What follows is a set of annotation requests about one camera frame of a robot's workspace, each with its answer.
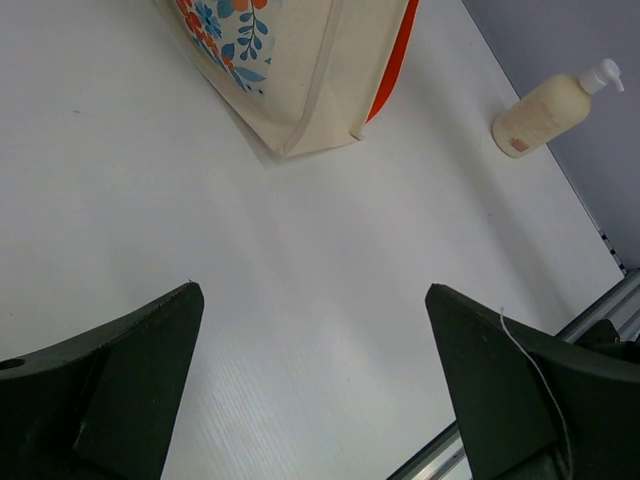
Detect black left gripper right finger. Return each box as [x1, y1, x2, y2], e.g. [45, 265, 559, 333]
[424, 282, 640, 480]

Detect right side aluminium rail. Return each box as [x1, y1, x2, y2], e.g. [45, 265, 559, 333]
[598, 229, 628, 276]

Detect aluminium mounting rail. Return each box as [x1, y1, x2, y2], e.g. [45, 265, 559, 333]
[387, 267, 640, 480]

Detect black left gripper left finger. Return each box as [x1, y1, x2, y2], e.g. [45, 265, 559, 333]
[1, 282, 204, 479]

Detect beige canvas tote bag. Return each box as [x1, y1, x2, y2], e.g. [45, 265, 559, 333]
[156, 1, 419, 157]

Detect cream pump lotion bottle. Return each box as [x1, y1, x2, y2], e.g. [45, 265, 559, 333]
[492, 59, 624, 158]

